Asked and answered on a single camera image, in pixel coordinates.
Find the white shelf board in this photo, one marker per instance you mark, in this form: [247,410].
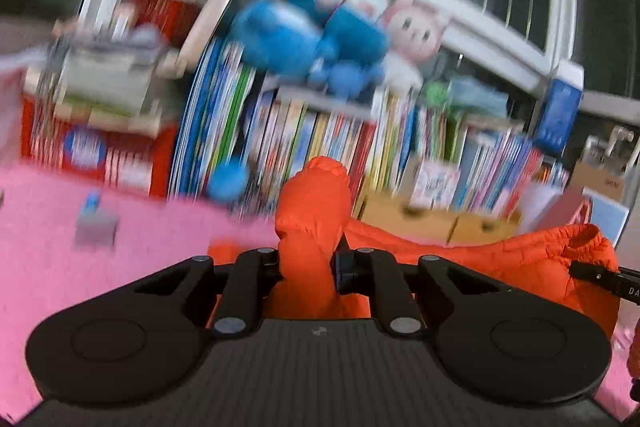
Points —
[325,102]

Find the green plastic bag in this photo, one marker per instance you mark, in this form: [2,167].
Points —
[439,93]

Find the white device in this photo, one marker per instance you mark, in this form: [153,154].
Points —
[607,147]

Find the grey plush toy blue tag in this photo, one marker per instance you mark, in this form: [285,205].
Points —
[96,224]

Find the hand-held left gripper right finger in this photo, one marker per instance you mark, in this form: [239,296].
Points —
[345,274]

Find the large red plastic crate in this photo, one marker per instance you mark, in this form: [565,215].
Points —
[125,162]

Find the stack of teal booklets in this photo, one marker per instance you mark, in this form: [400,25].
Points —
[480,97]

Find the white pencil print box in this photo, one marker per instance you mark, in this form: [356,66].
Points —
[435,184]

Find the pink house shaped stand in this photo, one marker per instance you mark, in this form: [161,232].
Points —
[580,212]

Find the brown cardboard box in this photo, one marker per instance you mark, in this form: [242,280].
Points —
[600,182]

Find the stack of paper workbooks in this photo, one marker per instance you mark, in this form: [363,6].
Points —
[105,72]

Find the pink rabbit plush toy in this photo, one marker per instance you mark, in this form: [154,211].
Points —
[415,37]

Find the row of thin blue books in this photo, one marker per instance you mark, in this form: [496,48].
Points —
[210,117]

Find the round blue plush ball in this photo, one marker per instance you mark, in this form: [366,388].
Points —
[227,182]

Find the row of pastel spined books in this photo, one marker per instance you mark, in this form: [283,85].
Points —
[500,172]

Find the row of green spined books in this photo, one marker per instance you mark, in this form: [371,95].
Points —
[415,132]

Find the orange hooded puffer jacket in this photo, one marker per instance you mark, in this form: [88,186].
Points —
[310,217]

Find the tan leaning board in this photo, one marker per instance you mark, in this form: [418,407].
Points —
[207,27]

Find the pink rabbit print blanket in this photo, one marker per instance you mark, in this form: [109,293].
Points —
[40,257]

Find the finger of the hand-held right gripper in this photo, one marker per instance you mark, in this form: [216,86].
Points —
[595,274]

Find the white paper bag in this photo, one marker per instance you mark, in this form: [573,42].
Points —
[10,107]

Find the blue plush toys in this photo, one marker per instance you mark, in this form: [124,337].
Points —
[350,32]

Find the small red plastic basket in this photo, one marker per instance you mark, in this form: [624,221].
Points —
[165,14]

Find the wooden drawer box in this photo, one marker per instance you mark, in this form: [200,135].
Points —
[425,219]

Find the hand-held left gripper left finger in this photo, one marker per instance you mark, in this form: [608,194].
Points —
[255,277]

